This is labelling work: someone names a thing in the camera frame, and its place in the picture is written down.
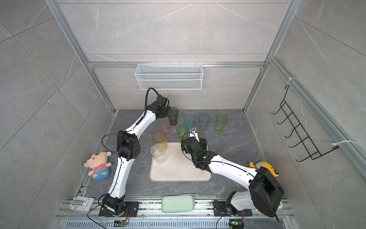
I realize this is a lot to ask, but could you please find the clear glass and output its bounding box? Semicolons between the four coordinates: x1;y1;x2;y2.
151;143;166;164

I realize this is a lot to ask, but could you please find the beige plastic tray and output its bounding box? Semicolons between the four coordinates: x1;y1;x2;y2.
150;142;211;182

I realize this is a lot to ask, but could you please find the black wire hook rack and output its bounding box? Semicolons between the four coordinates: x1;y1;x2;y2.
271;85;340;163

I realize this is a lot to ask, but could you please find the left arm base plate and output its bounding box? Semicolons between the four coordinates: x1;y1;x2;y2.
98;201;140;217

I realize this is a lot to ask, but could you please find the yellow plush toy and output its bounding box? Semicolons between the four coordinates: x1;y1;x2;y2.
249;161;279;177

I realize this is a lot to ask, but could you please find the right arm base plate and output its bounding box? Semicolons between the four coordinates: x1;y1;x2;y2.
212;200;253;217

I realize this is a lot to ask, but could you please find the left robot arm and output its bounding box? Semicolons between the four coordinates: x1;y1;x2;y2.
100;87;172;217

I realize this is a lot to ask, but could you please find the tall yellow glass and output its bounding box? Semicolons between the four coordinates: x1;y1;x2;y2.
153;132;167;149

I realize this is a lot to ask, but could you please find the short green glass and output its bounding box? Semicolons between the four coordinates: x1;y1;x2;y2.
176;125;190;140

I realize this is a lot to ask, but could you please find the pink glass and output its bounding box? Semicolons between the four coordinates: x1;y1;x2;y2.
159;122;171;136

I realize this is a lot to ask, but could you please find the tall light green glass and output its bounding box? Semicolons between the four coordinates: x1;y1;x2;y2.
214;114;228;134

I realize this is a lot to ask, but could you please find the blue glass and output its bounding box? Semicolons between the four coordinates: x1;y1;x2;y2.
198;114;210;132

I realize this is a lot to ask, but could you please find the short amber glass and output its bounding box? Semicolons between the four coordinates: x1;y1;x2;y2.
191;125;203;138

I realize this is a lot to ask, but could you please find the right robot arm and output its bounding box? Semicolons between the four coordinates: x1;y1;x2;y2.
181;137;285;218

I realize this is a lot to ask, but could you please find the pink plush doll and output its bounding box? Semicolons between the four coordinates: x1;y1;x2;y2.
84;151;112;181

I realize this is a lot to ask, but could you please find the aluminium rail frame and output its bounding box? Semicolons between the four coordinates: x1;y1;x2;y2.
51;197;299;229

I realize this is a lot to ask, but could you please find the teal glass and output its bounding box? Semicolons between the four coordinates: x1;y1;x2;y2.
184;114;195;130

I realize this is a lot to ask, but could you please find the white device left rail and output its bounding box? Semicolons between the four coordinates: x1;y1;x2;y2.
70;196;94;212

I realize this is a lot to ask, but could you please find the white wire mesh basket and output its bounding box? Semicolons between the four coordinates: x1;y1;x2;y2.
134;64;204;90

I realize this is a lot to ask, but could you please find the dark grey glass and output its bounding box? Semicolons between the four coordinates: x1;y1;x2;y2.
168;107;179;126

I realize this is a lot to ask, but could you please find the light green sponge block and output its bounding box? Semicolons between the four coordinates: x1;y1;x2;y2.
161;195;195;213

